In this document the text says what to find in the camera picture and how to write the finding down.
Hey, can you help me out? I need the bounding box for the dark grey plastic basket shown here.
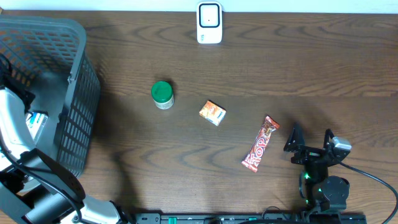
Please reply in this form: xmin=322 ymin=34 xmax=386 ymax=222
xmin=1 ymin=16 xmax=101 ymax=177

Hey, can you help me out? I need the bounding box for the green lid jar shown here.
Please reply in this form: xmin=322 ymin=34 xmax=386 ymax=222
xmin=151 ymin=81 xmax=175 ymax=110

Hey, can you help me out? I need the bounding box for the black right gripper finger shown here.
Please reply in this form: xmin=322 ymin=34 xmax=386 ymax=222
xmin=284 ymin=123 xmax=305 ymax=152
xmin=323 ymin=129 xmax=335 ymax=149

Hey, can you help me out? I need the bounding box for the red chocolate bar wrapper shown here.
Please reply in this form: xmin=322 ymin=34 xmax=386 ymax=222
xmin=241 ymin=116 xmax=280 ymax=172

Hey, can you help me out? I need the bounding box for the black right camera cable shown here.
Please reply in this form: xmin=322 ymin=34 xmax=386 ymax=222
xmin=334 ymin=155 xmax=398 ymax=224

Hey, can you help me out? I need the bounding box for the orange small carton box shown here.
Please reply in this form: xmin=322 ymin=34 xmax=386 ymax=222
xmin=199 ymin=100 xmax=226 ymax=126

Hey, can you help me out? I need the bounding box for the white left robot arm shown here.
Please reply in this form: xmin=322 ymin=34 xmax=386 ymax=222
xmin=1 ymin=55 xmax=135 ymax=223

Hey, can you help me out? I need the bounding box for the white Panadol medicine box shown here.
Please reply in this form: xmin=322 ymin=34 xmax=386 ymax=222
xmin=26 ymin=111 xmax=49 ymax=145

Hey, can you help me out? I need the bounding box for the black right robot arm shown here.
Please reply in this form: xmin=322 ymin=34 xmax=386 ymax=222
xmin=284 ymin=123 xmax=352 ymax=213

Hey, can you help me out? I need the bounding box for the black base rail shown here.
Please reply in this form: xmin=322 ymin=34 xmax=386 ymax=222
xmin=133 ymin=212 xmax=367 ymax=224

